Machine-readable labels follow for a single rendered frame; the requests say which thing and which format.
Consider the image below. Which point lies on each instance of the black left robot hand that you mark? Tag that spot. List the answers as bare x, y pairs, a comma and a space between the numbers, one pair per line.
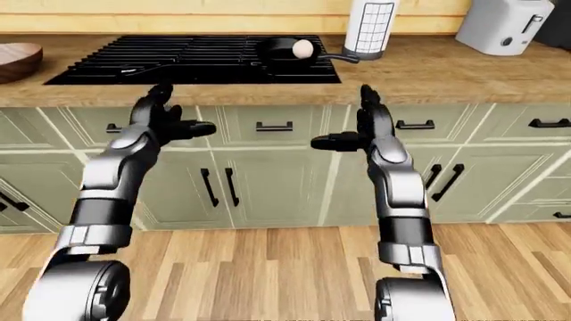
154, 115

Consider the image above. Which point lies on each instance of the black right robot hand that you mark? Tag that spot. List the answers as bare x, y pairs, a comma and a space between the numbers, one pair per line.
372, 117

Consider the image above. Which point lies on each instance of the beige egg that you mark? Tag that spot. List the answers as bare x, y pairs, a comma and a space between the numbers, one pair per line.
303, 49

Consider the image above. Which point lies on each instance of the black frying pan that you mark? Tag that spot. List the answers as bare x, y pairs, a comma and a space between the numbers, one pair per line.
278, 50

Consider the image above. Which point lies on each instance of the brown wooden bowl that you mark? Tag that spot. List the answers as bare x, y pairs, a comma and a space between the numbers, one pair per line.
15, 60

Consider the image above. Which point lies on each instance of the black stove grate cooktop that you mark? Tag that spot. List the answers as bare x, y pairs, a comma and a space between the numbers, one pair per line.
192, 60

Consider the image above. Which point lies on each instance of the white paper towel roll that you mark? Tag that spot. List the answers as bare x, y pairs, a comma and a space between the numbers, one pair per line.
368, 28

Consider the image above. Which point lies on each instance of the sage green cabinet front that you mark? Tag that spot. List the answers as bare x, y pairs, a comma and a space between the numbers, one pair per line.
276, 167

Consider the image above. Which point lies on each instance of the white toaster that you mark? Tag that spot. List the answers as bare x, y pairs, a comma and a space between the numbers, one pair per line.
504, 25

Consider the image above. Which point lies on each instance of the dark appliance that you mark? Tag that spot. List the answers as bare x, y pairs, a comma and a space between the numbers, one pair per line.
555, 23

